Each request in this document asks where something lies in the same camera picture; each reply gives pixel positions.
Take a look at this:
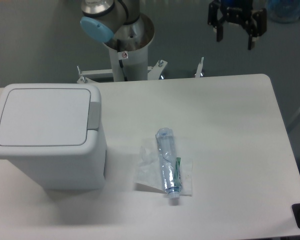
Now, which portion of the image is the white plastic trash can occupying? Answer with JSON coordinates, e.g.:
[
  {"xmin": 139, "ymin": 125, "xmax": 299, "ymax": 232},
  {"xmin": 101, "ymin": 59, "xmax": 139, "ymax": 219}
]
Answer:
[{"xmin": 0, "ymin": 83, "xmax": 107, "ymax": 190}]

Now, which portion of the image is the white trash can lid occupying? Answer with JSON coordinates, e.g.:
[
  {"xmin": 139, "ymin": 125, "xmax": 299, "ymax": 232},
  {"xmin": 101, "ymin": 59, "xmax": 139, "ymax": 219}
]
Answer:
[{"xmin": 0, "ymin": 88, "xmax": 91, "ymax": 147}]

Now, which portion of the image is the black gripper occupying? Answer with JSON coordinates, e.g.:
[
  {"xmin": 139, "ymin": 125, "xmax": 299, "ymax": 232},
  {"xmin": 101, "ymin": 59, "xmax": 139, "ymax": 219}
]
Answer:
[{"xmin": 207, "ymin": 0, "xmax": 267, "ymax": 50}]

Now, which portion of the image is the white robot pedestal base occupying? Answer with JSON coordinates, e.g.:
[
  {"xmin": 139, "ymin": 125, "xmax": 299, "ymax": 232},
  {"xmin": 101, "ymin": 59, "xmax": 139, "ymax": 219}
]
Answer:
[{"xmin": 77, "ymin": 13, "xmax": 168, "ymax": 84}]

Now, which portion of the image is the crushed clear plastic bottle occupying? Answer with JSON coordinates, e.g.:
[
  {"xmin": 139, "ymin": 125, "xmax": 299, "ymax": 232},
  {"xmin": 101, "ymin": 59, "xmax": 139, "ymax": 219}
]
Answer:
[{"xmin": 155, "ymin": 127, "xmax": 182, "ymax": 200}]

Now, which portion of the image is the clear plastic wrapper bag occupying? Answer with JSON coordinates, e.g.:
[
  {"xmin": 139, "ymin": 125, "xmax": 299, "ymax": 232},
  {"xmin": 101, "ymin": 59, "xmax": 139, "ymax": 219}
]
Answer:
[{"xmin": 133, "ymin": 138, "xmax": 193, "ymax": 196}]

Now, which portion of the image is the grey lid push button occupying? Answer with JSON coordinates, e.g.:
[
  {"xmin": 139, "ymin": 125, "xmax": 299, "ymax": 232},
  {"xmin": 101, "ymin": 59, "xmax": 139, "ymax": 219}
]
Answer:
[{"xmin": 87, "ymin": 102, "xmax": 101, "ymax": 131}]

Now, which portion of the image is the blue water jug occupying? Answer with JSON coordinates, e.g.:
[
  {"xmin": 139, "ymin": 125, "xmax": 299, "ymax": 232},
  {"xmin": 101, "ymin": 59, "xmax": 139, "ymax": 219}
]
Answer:
[{"xmin": 265, "ymin": 0, "xmax": 300, "ymax": 24}]

